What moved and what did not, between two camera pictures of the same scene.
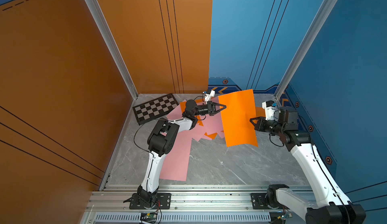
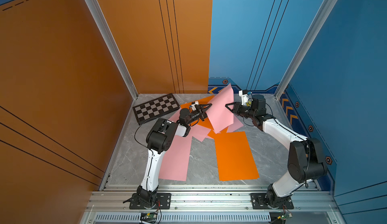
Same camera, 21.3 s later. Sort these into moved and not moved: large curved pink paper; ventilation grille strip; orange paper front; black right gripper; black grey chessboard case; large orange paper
Moved: black right gripper; large orange paper; orange paper front
Not moved: ventilation grille strip; black grey chessboard case; large curved pink paper
